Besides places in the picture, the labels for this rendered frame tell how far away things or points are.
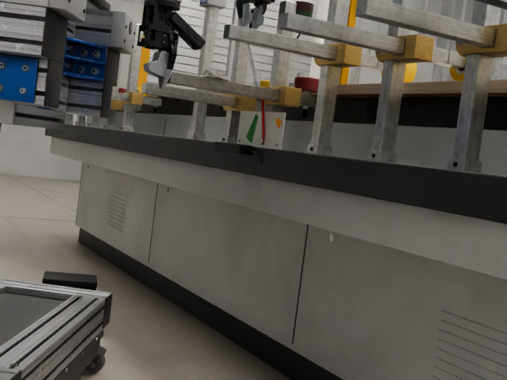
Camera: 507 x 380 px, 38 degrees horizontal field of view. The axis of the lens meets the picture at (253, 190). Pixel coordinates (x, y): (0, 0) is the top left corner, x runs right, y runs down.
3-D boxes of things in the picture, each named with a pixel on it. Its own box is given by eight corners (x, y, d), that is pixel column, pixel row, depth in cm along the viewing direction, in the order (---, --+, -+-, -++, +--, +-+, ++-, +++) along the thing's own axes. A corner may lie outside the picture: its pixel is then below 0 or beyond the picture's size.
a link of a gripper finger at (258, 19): (256, 36, 201) (260, 2, 200) (246, 38, 206) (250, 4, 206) (265, 38, 202) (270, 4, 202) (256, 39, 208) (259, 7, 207)
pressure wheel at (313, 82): (299, 116, 199) (305, 74, 198) (284, 115, 206) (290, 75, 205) (324, 120, 203) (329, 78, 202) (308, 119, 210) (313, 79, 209)
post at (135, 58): (123, 135, 312) (136, 22, 309) (121, 135, 315) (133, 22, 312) (131, 136, 314) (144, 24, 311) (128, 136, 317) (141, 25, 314)
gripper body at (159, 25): (136, 48, 183) (142, 0, 183) (167, 54, 188) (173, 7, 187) (146, 46, 177) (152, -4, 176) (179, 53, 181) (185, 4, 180)
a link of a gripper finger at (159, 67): (143, 86, 181) (148, 48, 181) (165, 89, 184) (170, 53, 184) (148, 85, 179) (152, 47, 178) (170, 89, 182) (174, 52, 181)
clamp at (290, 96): (284, 105, 195) (286, 86, 195) (259, 104, 207) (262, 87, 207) (301, 107, 198) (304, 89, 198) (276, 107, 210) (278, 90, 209)
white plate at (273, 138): (279, 149, 195) (284, 111, 194) (235, 144, 218) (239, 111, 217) (281, 149, 195) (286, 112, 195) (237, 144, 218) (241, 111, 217)
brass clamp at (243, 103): (238, 110, 217) (241, 93, 217) (219, 109, 229) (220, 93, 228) (256, 113, 220) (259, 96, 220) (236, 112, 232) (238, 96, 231)
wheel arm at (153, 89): (144, 96, 206) (146, 81, 206) (140, 96, 209) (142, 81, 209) (277, 116, 227) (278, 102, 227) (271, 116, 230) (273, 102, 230)
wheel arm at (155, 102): (59, 93, 293) (60, 82, 293) (57, 93, 296) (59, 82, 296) (161, 108, 314) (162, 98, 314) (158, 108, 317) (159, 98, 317)
